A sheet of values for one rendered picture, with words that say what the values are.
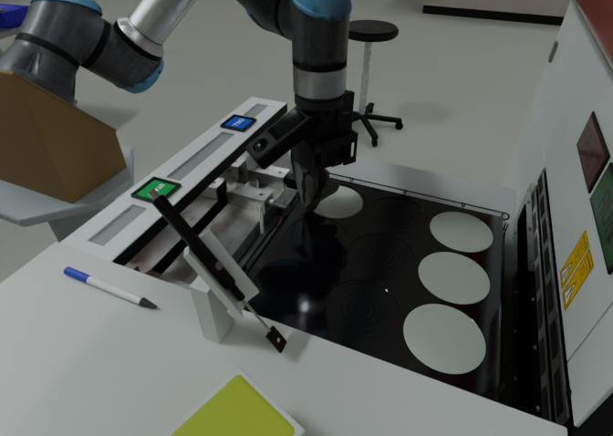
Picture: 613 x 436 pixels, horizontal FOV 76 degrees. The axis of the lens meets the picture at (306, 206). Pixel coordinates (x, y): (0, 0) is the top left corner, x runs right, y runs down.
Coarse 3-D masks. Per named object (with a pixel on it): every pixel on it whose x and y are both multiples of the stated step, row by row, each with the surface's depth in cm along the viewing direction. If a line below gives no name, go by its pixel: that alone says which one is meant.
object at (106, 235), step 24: (264, 120) 84; (192, 144) 76; (216, 144) 77; (240, 144) 76; (168, 168) 69; (192, 168) 70; (96, 216) 59; (120, 216) 59; (144, 216) 59; (72, 240) 55; (96, 240) 55; (120, 240) 55
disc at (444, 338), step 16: (432, 304) 54; (416, 320) 52; (432, 320) 52; (448, 320) 52; (464, 320) 52; (416, 336) 50; (432, 336) 50; (448, 336) 50; (464, 336) 50; (480, 336) 50; (416, 352) 48; (432, 352) 48; (448, 352) 48; (464, 352) 48; (480, 352) 48; (432, 368) 46; (448, 368) 46; (464, 368) 46
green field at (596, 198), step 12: (612, 180) 38; (600, 192) 40; (612, 192) 38; (600, 204) 40; (612, 204) 37; (600, 216) 39; (612, 216) 36; (600, 228) 38; (612, 228) 36; (612, 240) 35; (612, 252) 35
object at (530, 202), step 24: (528, 192) 68; (528, 216) 64; (528, 240) 60; (528, 264) 57; (528, 288) 59; (528, 312) 56; (528, 336) 53; (528, 360) 50; (528, 384) 48; (552, 384) 40; (528, 408) 45; (552, 408) 39
